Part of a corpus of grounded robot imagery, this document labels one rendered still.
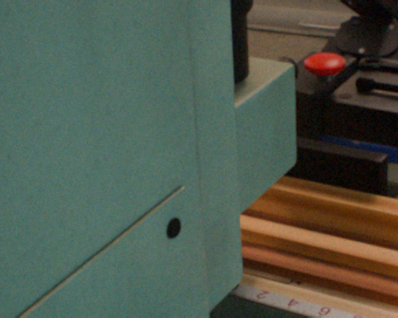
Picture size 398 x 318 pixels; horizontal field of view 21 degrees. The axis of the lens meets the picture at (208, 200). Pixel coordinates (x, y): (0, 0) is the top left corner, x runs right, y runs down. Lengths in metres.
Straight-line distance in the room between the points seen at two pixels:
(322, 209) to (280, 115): 0.09
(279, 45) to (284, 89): 3.16
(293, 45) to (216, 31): 3.32
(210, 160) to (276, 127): 0.15
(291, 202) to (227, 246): 0.18
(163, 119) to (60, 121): 0.06
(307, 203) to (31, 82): 0.41
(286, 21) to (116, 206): 3.59
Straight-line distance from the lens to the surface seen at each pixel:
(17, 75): 0.31
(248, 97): 0.61
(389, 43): 1.12
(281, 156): 0.65
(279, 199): 0.72
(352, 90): 0.79
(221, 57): 0.49
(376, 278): 0.66
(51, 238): 0.34
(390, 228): 0.69
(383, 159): 0.70
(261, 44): 3.83
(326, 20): 3.88
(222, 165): 0.51
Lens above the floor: 1.30
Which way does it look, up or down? 28 degrees down
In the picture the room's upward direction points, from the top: 4 degrees counter-clockwise
